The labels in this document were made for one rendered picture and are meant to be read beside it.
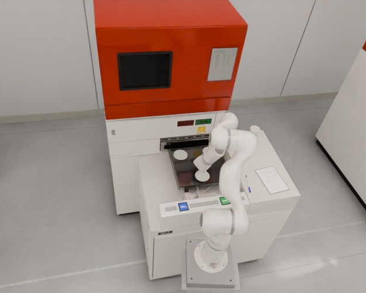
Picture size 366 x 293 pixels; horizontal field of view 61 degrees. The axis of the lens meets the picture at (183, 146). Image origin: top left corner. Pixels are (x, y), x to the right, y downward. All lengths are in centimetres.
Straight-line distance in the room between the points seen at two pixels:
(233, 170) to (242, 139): 15
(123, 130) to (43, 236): 131
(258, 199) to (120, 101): 103
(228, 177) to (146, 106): 76
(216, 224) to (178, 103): 85
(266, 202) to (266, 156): 38
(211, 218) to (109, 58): 97
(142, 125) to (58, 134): 183
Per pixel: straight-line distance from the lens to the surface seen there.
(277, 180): 215
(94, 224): 298
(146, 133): 218
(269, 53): 401
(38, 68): 363
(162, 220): 187
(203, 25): 176
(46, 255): 292
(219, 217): 148
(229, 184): 146
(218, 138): 143
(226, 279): 182
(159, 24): 173
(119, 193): 265
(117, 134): 215
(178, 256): 234
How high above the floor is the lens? 252
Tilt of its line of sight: 45 degrees down
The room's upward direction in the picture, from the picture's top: 7 degrees clockwise
